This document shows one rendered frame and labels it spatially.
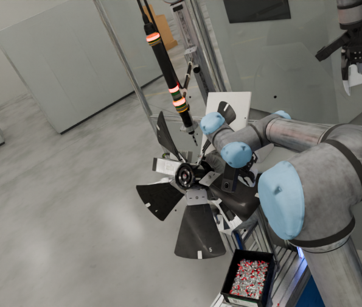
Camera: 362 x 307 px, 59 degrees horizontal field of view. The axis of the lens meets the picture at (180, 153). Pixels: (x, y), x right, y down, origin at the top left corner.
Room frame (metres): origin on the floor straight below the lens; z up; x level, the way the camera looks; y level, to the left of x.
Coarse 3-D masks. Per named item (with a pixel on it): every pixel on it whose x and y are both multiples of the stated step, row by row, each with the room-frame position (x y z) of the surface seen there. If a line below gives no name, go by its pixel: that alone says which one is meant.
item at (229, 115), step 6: (222, 102) 1.28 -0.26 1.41; (222, 108) 1.24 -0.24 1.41; (228, 108) 1.18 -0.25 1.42; (222, 114) 1.21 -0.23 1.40; (228, 114) 1.15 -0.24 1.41; (234, 114) 1.12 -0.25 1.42; (228, 120) 1.12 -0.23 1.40; (204, 144) 1.23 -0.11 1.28; (210, 144) 1.14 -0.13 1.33; (204, 150) 1.16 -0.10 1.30
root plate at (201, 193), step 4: (188, 192) 1.15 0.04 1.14; (192, 192) 1.15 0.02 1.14; (196, 192) 1.14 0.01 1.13; (200, 192) 1.14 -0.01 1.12; (204, 192) 1.14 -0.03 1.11; (188, 196) 1.14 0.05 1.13; (192, 196) 1.14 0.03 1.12; (200, 196) 1.13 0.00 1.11; (204, 196) 1.13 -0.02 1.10; (188, 200) 1.13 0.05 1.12; (192, 200) 1.13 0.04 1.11; (196, 200) 1.12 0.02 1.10; (200, 200) 1.12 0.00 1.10; (204, 200) 1.12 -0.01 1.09; (188, 204) 1.12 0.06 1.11; (192, 204) 1.12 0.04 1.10; (196, 204) 1.11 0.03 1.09
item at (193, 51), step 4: (188, 48) 1.75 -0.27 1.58; (192, 48) 1.72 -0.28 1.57; (196, 48) 1.69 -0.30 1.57; (184, 52) 1.70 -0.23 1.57; (188, 52) 1.67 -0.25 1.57; (192, 52) 1.66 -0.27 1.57; (196, 52) 1.65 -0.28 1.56; (184, 56) 1.67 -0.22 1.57; (188, 56) 1.67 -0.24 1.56; (192, 56) 1.66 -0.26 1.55; (196, 56) 1.65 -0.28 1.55; (200, 56) 1.71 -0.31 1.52; (188, 60) 1.67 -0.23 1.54; (196, 60) 1.66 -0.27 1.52; (200, 60) 1.66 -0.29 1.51; (196, 64) 1.66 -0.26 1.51
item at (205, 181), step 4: (212, 172) 1.15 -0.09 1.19; (216, 172) 1.14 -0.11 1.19; (204, 176) 1.14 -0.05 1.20; (212, 176) 1.12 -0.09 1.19; (216, 176) 1.12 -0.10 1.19; (200, 180) 1.12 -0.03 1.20; (204, 180) 1.11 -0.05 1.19; (208, 180) 1.10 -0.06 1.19; (212, 180) 1.09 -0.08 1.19; (204, 184) 1.09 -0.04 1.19; (208, 184) 1.08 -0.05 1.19
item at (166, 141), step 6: (162, 114) 1.42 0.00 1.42; (162, 120) 1.41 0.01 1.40; (156, 126) 1.50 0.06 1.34; (162, 126) 1.41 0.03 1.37; (162, 132) 1.42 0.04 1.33; (168, 132) 1.35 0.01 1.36; (162, 138) 1.45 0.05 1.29; (168, 138) 1.36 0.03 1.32; (162, 144) 1.48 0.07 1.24; (168, 144) 1.39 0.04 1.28; (174, 144) 1.30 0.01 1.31; (174, 150) 1.32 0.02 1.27
